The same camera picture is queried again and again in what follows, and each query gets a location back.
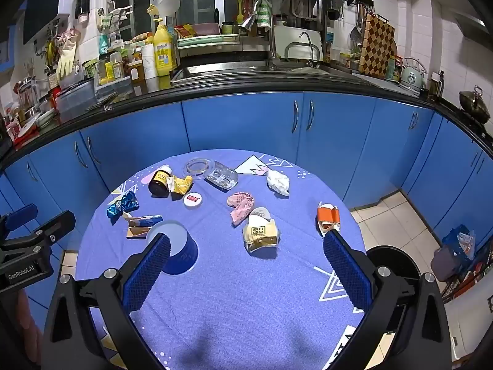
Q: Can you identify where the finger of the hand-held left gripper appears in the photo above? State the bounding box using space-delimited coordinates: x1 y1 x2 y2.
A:
0 205 39 236
0 210 76 257

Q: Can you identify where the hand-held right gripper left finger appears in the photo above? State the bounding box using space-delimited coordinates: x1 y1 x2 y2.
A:
42 233 172 370

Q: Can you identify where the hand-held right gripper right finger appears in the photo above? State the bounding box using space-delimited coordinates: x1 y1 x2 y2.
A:
323 231 451 370

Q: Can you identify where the blue paper cup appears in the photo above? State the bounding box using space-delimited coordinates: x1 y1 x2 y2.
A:
146 220 199 275

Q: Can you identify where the black trash bin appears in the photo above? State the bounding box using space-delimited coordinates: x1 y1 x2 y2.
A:
362 245 421 284

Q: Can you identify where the brown bottle with white cap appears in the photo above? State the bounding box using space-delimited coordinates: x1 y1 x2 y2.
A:
148 165 173 196

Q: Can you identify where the yellow packaging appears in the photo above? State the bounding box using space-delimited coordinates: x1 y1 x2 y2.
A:
166 175 193 195

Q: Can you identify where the white tissue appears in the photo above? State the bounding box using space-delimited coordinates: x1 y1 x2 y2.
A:
267 169 291 197

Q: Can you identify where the clear plastic cup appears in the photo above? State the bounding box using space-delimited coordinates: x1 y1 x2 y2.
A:
182 157 239 191

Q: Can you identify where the person's left forearm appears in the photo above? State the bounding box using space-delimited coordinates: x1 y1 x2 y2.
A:
15 289 42 365

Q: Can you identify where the blue and tan flattened carton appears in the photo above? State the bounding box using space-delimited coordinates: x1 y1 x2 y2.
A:
124 215 164 240

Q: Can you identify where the orange and white carton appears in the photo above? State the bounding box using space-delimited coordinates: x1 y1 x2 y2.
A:
316 201 341 236

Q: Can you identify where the blue foil wrapper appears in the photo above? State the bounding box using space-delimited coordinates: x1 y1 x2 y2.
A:
106 191 139 218

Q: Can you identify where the purple printed tablecloth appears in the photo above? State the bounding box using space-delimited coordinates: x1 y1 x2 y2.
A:
75 152 366 370

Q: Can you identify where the cream snack packet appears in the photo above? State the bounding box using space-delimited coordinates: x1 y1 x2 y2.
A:
242 207 280 254

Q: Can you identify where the grey bag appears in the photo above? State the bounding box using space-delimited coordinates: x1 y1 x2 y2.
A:
430 247 463 282

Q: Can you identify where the blue plastic bag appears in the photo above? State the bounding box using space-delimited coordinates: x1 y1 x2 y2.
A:
441 224 476 259

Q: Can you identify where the pink crumpled wrapper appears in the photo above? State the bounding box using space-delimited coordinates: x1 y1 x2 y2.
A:
226 191 255 226

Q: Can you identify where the clear plastic storage box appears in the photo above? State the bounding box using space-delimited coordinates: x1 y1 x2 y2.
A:
56 79 97 112

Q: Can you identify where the yellow rubber glove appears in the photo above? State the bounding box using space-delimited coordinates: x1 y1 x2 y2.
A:
57 40 79 81

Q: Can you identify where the group of spice jars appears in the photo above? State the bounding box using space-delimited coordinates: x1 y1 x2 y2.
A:
83 40 145 85

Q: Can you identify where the pink rubber glove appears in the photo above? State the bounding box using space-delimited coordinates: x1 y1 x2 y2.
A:
58 27 81 47

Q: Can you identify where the yellow detergent bottle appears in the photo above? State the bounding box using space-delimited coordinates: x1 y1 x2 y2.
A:
153 16 178 78

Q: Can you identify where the green kettle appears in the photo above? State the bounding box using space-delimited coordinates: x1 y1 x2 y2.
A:
400 57 428 93

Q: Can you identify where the dark wok with lid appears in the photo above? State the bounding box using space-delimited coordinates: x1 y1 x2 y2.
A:
459 85 491 124

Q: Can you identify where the checkered wooden cutting board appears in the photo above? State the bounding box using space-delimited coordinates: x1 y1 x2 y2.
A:
358 13 397 80

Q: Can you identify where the metal strainer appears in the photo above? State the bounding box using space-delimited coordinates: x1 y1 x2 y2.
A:
350 19 365 47

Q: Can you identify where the green drying tray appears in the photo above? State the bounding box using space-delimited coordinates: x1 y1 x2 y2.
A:
177 35 240 48

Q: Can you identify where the pink plastic tray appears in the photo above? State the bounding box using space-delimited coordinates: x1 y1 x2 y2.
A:
191 23 221 36

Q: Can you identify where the white plastic jug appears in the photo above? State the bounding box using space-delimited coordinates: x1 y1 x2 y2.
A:
153 0 181 18

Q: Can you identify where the silver kitchen faucet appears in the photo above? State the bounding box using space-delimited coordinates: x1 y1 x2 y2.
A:
238 0 279 71

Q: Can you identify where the green striped dishcloth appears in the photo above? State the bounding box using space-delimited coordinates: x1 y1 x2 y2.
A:
256 0 273 28

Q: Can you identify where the black wire rack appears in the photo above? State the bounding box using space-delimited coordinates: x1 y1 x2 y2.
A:
443 239 493 302

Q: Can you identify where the dark wall panel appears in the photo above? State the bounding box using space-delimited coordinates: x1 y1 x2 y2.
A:
22 0 62 45

